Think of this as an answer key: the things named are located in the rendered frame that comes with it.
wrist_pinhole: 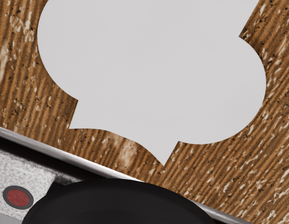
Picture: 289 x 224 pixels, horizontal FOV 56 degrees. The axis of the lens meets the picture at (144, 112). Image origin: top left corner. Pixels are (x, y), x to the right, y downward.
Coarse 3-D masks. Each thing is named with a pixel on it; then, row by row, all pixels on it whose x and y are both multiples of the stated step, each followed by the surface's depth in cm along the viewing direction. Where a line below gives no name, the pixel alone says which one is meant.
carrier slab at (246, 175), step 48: (0, 0) 17; (288, 0) 16; (0, 48) 18; (288, 48) 17; (0, 96) 20; (48, 96) 20; (288, 96) 18; (48, 144) 22; (96, 144) 21; (192, 144) 21; (240, 144) 20; (288, 144) 20; (192, 192) 23; (240, 192) 22; (288, 192) 22
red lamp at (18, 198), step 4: (8, 192) 27; (12, 192) 27; (16, 192) 27; (20, 192) 27; (8, 196) 27; (12, 196) 27; (16, 196) 27; (20, 196) 27; (24, 196) 27; (12, 200) 27; (16, 200) 27; (20, 200) 27; (24, 200) 27; (28, 200) 27; (16, 204) 28; (20, 204) 28; (24, 204) 28
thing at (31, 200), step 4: (8, 188) 27; (12, 188) 27; (16, 188) 27; (20, 188) 27; (24, 188) 27; (4, 192) 27; (24, 192) 27; (28, 192) 27; (4, 196) 27; (28, 196) 27; (32, 196) 27; (4, 200) 28; (8, 200) 28; (32, 200) 27; (8, 204) 28; (12, 204) 28; (28, 204) 28; (32, 204) 28; (16, 208) 28; (20, 208) 28; (24, 208) 28
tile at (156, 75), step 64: (64, 0) 16; (128, 0) 16; (192, 0) 15; (256, 0) 15; (64, 64) 18; (128, 64) 17; (192, 64) 17; (256, 64) 17; (128, 128) 19; (192, 128) 19
